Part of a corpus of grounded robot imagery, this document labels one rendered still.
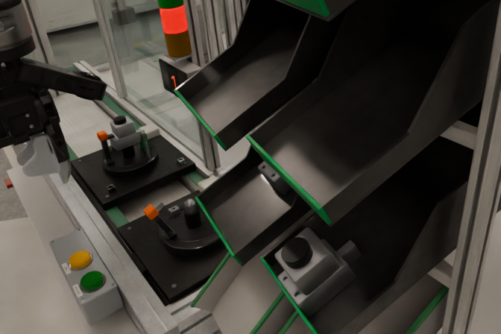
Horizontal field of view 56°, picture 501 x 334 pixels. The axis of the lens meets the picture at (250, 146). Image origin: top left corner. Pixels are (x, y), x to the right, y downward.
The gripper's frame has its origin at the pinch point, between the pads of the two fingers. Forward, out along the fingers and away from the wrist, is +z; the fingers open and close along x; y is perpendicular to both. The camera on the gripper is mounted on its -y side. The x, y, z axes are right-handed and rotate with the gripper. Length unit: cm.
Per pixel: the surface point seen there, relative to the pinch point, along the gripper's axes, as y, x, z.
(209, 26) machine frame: -72, -83, 14
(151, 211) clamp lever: -11.7, -4.2, 16.2
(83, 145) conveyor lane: -15, -67, 32
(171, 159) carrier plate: -28, -33, 26
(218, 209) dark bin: -14.1, 18.0, 3.6
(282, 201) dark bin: -19.4, 25.5, 0.6
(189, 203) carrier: -19.3, -4.5, 18.6
